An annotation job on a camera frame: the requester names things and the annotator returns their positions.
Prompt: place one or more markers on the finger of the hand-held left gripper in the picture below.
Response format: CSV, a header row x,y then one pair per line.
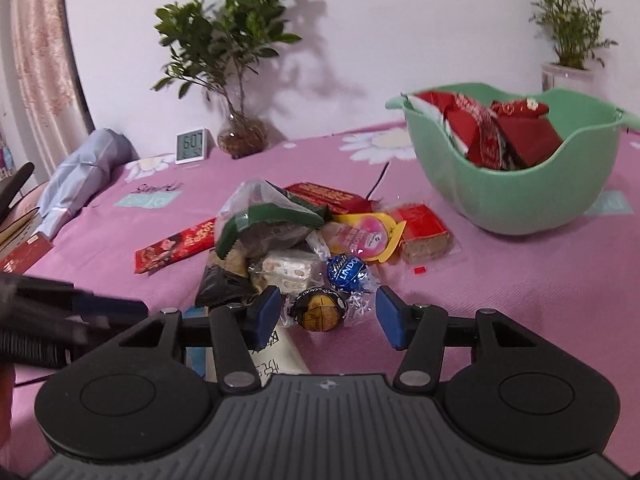
x,y
110,305
50,325

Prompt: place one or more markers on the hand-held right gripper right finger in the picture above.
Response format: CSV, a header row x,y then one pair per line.
x,y
390,320

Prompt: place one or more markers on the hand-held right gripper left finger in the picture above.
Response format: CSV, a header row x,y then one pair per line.
x,y
267,317

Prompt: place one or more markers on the gold black chocolate ball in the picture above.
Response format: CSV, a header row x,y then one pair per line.
x,y
317,312

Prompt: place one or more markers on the green and clear snack bag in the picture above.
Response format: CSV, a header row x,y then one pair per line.
x,y
265,220

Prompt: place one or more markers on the green plastic bowl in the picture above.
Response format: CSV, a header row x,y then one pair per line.
x,y
515,200

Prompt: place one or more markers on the red and white snack bag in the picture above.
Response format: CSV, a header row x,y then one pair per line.
x,y
470,125

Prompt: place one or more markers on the dark red long packet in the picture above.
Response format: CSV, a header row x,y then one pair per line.
x,y
530,142

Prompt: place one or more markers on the nougat candy clear wrapper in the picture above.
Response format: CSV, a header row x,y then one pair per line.
x,y
285,267

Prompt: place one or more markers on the black snack packet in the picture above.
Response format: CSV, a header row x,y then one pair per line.
x,y
220,285

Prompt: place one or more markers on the small red scrap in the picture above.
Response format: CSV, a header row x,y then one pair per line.
x,y
420,270

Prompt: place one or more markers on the blue foil chocolate ball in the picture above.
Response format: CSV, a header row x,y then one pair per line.
x,y
347,272

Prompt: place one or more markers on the red box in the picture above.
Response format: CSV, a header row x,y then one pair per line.
x,y
27,255

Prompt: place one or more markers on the red candy packet with figures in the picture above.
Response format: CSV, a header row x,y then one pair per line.
x,y
175,245

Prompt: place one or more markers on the yellow pink snack packet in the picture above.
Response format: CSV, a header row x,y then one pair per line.
x,y
360,235

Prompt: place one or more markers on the tan wooden board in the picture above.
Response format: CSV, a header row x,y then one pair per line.
x,y
20,225

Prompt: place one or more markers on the pink floral bedsheet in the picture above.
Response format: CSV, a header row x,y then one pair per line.
x,y
500,285

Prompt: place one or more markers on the red wafer bar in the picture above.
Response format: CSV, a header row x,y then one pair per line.
x,y
330,197

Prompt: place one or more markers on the blue-grey cloth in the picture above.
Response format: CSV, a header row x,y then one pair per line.
x,y
85,170

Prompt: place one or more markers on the dark curved bar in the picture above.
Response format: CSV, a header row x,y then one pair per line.
x,y
17,182

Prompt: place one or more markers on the white digital clock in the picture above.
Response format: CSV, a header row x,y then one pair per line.
x,y
192,146

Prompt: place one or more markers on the leafy plant in glass vase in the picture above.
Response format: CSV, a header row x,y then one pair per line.
x,y
240,137

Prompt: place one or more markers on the pink patterned curtain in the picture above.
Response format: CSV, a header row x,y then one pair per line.
x,y
45,60

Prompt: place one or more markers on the thin plant in white pot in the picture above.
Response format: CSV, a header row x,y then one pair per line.
x,y
567,77

